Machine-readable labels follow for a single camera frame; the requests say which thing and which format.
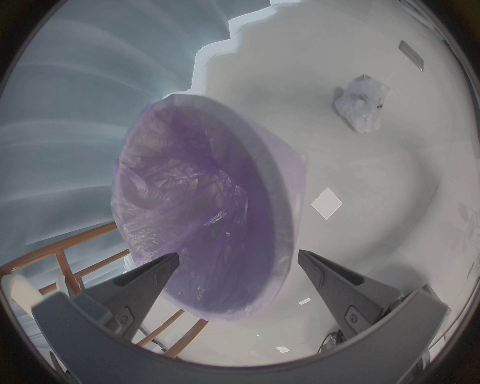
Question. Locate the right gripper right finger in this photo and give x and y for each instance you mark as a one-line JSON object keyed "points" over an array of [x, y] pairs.
{"points": [[337, 292]]}

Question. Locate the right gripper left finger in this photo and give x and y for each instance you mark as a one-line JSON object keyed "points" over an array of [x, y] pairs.
{"points": [[142, 288]]}

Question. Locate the purple plastic bag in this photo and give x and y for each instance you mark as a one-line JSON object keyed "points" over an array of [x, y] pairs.
{"points": [[210, 187]]}

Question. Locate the clear plastic wrapper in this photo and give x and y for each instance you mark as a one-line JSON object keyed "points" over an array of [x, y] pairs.
{"points": [[360, 108]]}

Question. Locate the white trash bin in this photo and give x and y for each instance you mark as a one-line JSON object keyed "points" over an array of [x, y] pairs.
{"points": [[283, 202]]}

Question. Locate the wooden chair with white cushions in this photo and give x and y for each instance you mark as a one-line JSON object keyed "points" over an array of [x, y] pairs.
{"points": [[20, 294]]}

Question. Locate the white curtain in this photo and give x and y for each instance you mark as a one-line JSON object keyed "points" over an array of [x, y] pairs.
{"points": [[93, 93]]}

